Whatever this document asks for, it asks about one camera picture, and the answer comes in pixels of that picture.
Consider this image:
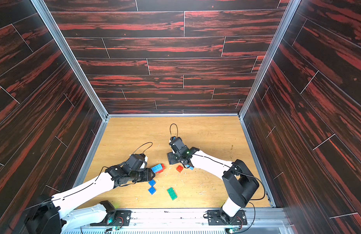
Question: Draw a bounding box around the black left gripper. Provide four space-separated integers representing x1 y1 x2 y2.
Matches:
129 167 158 182

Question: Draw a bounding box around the light blue long lego brick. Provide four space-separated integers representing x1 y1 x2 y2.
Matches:
151 164 162 173

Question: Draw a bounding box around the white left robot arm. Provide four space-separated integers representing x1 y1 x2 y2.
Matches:
25 163 155 234

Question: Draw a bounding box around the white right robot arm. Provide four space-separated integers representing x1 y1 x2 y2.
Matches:
167 147 259 218

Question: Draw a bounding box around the blue lego brick upper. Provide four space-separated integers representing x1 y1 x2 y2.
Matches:
148 179 156 187

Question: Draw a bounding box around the blue lego brick lower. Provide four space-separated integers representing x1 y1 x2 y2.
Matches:
148 186 156 195

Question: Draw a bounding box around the green long lego brick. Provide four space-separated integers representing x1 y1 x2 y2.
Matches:
167 187 177 200

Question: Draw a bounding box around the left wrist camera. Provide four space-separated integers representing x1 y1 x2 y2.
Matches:
122 154 148 174

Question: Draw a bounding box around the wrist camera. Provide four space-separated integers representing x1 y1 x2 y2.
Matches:
122 154 148 174
169 136 189 157

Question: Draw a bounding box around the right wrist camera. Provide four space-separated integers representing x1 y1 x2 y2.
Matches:
169 136 189 157

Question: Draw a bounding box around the left camera cable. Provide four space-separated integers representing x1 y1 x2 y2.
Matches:
132 142 154 156

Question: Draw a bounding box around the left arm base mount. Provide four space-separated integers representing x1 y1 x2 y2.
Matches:
90 200 132 228

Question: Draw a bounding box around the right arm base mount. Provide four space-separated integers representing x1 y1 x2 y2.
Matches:
203 208 248 226

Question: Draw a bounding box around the aluminium front rail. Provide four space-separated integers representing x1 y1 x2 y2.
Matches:
69 208 295 234

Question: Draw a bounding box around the aluminium right corner post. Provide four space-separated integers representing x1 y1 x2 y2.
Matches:
239 0 301 122

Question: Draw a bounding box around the aluminium corner post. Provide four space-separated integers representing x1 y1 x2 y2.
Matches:
30 0 109 121
239 0 301 122

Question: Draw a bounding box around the aluminium left corner post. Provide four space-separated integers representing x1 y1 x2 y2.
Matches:
30 0 109 121

